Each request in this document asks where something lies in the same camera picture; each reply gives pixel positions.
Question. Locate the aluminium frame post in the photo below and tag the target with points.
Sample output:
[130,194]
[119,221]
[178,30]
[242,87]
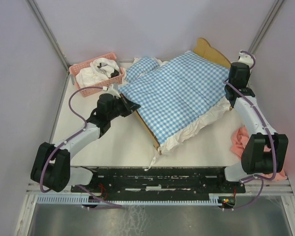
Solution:
[32,4]
[266,25]

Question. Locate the aluminium frame post right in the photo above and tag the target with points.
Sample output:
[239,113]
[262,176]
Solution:
[266,25]

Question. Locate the pink plastic basket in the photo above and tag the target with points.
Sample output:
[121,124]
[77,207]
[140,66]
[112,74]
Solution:
[86,91]

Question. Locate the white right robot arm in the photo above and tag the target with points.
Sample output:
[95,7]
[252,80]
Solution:
[264,154]

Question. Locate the blue gingham pillow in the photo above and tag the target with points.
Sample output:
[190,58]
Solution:
[141,66]

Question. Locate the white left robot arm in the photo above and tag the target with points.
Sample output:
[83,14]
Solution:
[52,168]

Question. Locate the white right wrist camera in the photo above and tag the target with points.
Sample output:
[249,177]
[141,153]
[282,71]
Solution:
[247,58]

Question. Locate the pink cloth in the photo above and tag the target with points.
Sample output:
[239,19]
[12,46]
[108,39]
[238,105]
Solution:
[239,140]

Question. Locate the wooden pet bed frame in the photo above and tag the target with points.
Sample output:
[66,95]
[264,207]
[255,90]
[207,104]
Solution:
[205,50]

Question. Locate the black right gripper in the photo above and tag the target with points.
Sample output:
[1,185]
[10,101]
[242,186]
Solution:
[248,76]

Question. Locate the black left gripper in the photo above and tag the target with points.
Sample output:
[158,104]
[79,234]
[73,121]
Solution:
[131,106]

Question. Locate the white slotted cable duct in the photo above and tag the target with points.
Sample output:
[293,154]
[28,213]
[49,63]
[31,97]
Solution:
[83,199]

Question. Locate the aluminium frame post left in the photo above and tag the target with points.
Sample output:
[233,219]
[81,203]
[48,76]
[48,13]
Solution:
[32,4]

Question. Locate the blue gingham mattress pad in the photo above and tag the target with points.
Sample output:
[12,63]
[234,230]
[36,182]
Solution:
[179,98]

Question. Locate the white cloth in basket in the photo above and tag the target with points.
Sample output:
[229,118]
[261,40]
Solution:
[99,70]

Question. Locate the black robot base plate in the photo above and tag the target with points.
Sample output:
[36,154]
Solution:
[169,183]

